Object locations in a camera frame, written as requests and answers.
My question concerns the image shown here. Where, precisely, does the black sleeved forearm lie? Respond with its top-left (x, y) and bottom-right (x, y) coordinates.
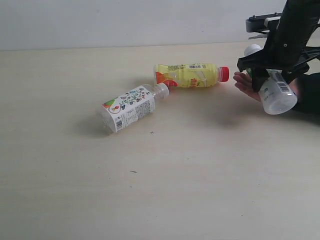
top-left (292, 72), bottom-right (320, 116)

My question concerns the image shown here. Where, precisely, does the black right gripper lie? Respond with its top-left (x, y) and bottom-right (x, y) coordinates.
top-left (237, 0), bottom-right (320, 92)

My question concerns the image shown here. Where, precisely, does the yellow juice bottle red cap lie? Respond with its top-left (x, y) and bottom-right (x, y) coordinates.
top-left (154, 63), bottom-right (230, 88)

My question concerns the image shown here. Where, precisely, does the clear bottle floral white label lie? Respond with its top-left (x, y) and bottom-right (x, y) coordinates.
top-left (98, 83), bottom-right (170, 133)

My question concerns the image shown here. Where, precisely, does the clear bottle green label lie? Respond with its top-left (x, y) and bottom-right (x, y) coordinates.
top-left (243, 43), bottom-right (298, 116)

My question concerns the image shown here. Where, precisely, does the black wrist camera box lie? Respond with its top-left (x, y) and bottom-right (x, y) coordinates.
top-left (245, 12), bottom-right (282, 40)

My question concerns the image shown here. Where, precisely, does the open bare human hand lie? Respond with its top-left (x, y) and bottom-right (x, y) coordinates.
top-left (232, 71), bottom-right (300, 103)

